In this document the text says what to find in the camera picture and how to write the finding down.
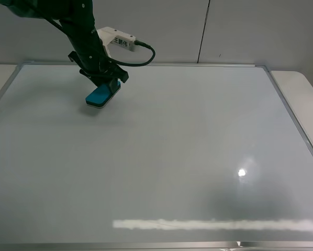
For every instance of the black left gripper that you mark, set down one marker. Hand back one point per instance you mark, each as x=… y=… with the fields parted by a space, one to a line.
x=90 y=56

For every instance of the blue whiteboard eraser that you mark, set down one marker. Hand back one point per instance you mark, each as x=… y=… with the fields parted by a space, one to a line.
x=101 y=96

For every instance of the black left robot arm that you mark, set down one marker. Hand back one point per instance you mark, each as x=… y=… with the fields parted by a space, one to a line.
x=78 y=23

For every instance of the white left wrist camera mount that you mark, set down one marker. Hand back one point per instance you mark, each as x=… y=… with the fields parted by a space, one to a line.
x=110 y=35

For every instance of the white whiteboard with aluminium frame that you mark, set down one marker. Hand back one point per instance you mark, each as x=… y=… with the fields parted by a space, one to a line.
x=184 y=157

